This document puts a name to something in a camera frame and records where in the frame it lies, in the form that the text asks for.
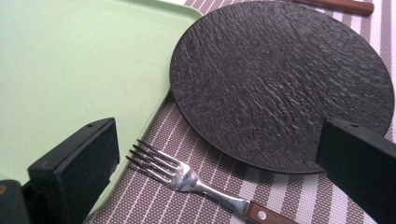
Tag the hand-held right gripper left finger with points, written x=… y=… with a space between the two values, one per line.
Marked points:
x=77 y=171

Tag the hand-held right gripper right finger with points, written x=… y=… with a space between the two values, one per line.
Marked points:
x=361 y=161

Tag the light green tray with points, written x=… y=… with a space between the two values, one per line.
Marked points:
x=71 y=71

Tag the dark textured round plate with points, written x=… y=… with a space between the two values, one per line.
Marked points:
x=280 y=84

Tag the brown striped placemat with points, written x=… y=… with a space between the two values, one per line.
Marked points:
x=199 y=199

